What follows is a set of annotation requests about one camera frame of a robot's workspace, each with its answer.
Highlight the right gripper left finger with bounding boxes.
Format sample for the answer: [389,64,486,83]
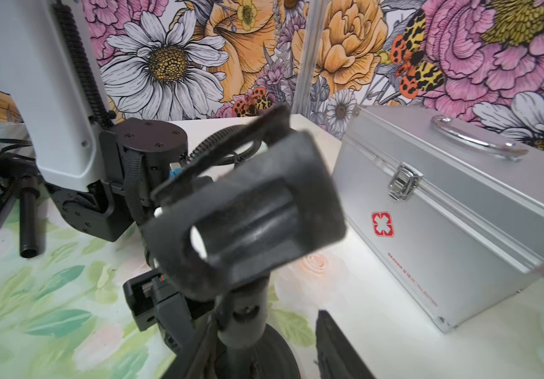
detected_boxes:
[162,314,218,379]

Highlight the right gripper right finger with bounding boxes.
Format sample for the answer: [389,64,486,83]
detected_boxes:
[316,310,375,379]

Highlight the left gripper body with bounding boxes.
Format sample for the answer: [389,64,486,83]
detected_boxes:
[123,268,215,353]

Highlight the silver aluminium first aid case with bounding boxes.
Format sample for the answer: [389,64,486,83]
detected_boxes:
[333,106,544,332]

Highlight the black microphone clip pole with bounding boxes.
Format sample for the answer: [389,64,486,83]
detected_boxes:
[142,106,346,378]

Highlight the black round stand base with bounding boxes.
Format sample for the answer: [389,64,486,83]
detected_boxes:
[215,324,301,379]

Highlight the black stand pole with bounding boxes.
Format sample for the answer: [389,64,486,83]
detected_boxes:
[0,153,41,259]

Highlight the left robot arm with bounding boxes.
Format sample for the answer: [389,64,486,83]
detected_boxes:
[0,1,225,259]

